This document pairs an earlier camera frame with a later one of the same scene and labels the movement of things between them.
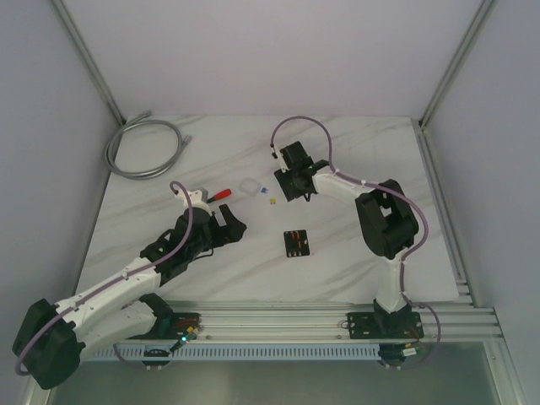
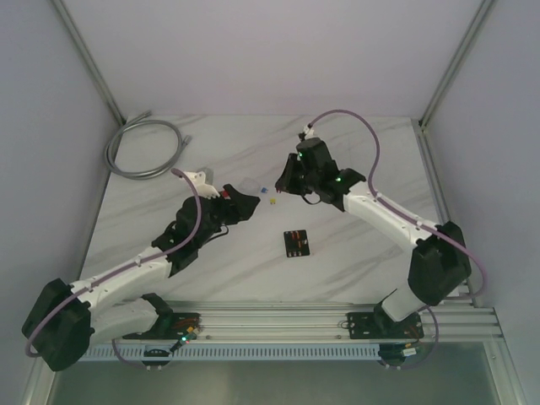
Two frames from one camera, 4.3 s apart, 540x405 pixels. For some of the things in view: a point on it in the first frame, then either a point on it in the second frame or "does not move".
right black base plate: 396,325 does not move
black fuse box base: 296,243 does not move
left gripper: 218,230 to 228,202
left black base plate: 184,324 does not move
